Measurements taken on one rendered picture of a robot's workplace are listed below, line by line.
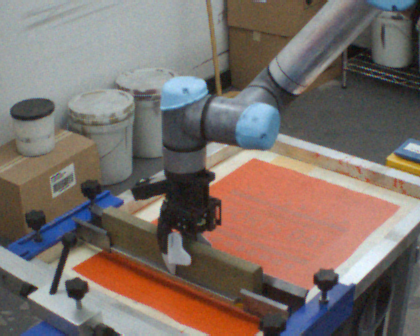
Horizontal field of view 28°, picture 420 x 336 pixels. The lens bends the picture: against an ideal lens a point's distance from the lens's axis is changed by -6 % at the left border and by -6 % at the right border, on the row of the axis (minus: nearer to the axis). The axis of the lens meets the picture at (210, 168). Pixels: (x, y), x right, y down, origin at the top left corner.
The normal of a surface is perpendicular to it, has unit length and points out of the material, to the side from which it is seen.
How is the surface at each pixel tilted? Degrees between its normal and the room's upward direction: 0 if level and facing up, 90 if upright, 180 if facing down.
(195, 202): 90
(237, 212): 0
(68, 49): 90
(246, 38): 89
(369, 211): 0
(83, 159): 88
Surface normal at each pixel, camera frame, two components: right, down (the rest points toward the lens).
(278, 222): -0.02, -0.89
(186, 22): 0.79, 0.26
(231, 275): -0.61, 0.36
